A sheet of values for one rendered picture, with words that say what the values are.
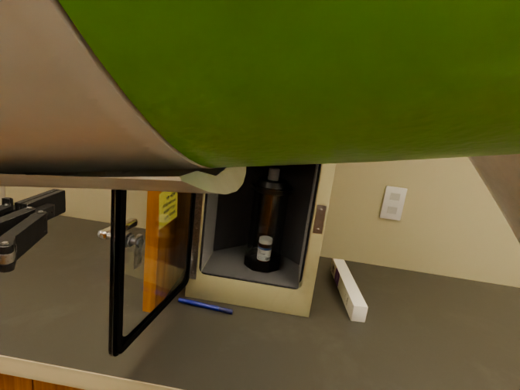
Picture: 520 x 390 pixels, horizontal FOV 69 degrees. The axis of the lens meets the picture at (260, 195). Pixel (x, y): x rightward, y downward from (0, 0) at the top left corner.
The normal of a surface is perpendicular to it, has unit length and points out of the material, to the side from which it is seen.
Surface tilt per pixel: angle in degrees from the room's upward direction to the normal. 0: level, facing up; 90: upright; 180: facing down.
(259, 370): 0
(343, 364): 0
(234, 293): 90
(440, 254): 90
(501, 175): 132
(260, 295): 90
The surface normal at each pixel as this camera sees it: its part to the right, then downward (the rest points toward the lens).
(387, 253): -0.11, 0.25
